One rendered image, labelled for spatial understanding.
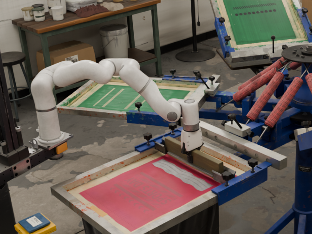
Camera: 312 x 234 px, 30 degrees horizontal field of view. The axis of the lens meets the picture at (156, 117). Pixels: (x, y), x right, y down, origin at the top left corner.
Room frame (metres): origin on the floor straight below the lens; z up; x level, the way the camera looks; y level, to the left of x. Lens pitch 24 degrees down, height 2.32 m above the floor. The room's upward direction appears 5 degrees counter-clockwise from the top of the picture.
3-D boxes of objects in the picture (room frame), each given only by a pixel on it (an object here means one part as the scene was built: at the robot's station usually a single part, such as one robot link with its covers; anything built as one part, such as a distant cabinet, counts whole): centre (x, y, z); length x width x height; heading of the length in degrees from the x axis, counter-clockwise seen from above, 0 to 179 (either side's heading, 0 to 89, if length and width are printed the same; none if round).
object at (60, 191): (2.28, 0.01, 0.97); 0.79 x 0.58 x 0.04; 126
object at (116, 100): (3.27, -0.01, 1.05); 1.08 x 0.61 x 0.23; 66
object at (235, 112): (3.16, -0.27, 0.90); 1.24 x 0.06 x 0.06; 66
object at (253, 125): (2.62, -0.44, 1.02); 0.17 x 0.06 x 0.05; 126
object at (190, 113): (2.42, -0.12, 1.25); 0.15 x 0.10 x 0.11; 83
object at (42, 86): (2.50, 0.50, 1.37); 0.13 x 0.10 x 0.16; 173
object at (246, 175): (2.20, -0.34, 0.97); 0.30 x 0.05 x 0.07; 126
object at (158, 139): (2.65, -0.02, 0.97); 0.30 x 0.05 x 0.07; 126
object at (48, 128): (2.50, 0.51, 1.21); 0.16 x 0.13 x 0.15; 50
